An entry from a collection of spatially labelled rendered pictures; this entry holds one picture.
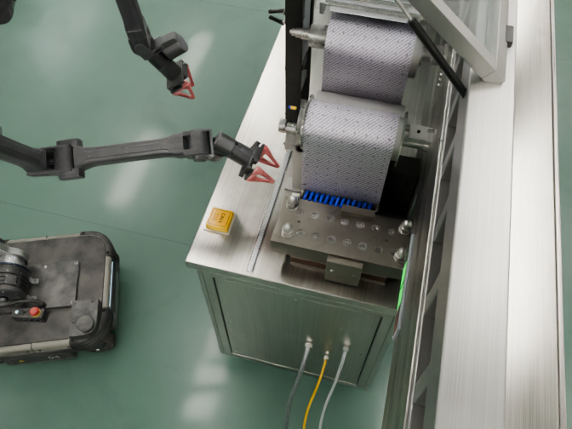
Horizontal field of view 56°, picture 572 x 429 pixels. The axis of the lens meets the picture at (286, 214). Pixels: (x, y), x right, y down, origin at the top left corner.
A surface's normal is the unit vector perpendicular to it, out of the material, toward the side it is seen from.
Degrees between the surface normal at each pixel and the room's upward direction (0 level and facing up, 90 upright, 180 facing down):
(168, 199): 0
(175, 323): 0
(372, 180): 90
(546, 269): 0
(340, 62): 92
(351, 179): 90
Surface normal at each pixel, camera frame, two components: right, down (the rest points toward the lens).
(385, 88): -0.25, 0.82
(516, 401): 0.00, -0.55
